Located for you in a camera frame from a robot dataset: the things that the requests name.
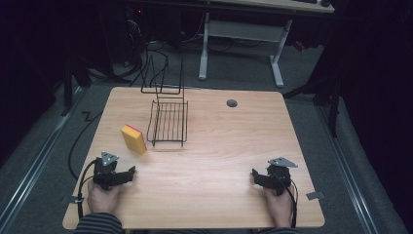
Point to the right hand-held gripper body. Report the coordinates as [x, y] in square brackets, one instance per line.
[278, 177]

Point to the white desk with metal legs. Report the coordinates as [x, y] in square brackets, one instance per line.
[246, 31]

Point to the small red object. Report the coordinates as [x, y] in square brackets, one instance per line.
[299, 46]

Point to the yellow sponge with red side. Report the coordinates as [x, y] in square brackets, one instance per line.
[133, 139]

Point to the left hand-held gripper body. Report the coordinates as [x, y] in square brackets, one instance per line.
[104, 169]

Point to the black metal stand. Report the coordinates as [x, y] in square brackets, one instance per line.
[331, 94]
[68, 87]

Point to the person's left hand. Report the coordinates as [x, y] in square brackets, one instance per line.
[101, 200]

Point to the grey tape piece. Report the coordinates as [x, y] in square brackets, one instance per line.
[315, 195]

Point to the metal floor rail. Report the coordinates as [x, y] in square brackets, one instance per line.
[349, 172]
[29, 182]

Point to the person's right hand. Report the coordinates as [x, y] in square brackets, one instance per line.
[280, 208]

